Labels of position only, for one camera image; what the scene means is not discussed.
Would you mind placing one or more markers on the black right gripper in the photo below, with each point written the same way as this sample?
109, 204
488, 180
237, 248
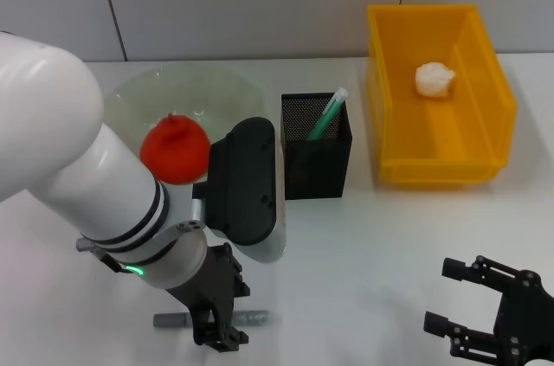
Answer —
528, 318

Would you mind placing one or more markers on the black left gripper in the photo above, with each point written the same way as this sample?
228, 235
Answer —
212, 284

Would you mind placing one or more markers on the silver glitter pen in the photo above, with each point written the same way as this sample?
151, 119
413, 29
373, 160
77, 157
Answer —
171, 319

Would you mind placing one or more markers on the red-orange fruit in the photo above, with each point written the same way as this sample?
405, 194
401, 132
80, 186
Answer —
177, 154

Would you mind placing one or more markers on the white paper ball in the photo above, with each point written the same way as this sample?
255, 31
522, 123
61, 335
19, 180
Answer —
433, 79

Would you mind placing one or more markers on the mint green pen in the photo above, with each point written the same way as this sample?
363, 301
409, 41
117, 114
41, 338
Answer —
326, 117

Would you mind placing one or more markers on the black mesh pen holder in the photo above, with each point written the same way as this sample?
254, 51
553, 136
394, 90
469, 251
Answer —
316, 167

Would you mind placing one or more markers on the translucent wavy fruit plate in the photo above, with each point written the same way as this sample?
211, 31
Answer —
195, 89

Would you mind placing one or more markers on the yellow plastic storage bin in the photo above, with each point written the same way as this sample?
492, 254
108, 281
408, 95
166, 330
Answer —
433, 136

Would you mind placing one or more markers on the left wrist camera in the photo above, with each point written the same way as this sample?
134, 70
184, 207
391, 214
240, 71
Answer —
246, 180

